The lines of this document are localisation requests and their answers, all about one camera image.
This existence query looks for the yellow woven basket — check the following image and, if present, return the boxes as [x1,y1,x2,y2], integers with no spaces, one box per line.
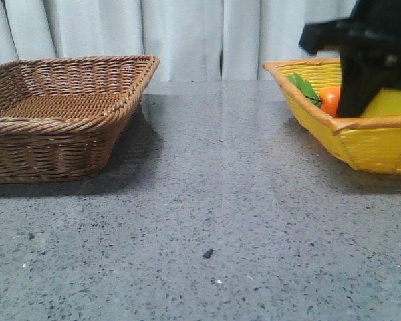
[263,58,401,175]

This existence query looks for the yellow tape roll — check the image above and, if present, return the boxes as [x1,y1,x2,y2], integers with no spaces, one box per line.
[361,88,401,118]

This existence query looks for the orange toy carrot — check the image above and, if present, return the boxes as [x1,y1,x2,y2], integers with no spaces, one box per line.
[319,86,341,118]

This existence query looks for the white curtain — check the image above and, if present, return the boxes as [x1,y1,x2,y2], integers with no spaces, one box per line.
[0,1,354,82]

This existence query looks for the brown wicker basket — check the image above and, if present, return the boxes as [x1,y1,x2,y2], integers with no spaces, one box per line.
[0,55,160,183]

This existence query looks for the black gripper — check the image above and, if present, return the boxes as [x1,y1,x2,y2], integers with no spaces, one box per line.
[299,1,401,118]

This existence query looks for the small black debris chip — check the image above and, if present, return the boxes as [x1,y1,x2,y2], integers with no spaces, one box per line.
[202,249,214,259]

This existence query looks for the green carrot leaves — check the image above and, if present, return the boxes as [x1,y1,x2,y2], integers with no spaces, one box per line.
[287,72,322,108]

